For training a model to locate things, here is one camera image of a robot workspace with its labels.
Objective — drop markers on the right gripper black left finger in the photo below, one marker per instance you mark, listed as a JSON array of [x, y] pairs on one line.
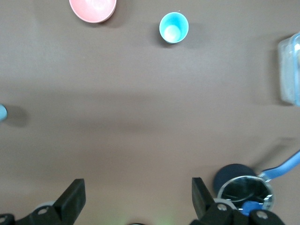
[[70, 204]]

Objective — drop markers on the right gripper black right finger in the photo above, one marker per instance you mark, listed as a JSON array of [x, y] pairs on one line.
[[204, 204]]

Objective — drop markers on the blue cup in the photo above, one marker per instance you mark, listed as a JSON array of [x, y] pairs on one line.
[[173, 23], [2, 112]]

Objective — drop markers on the clear plastic food container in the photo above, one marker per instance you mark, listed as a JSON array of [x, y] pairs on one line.
[[289, 70]]

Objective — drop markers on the pink bowl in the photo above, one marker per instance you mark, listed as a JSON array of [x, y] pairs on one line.
[[92, 9]]

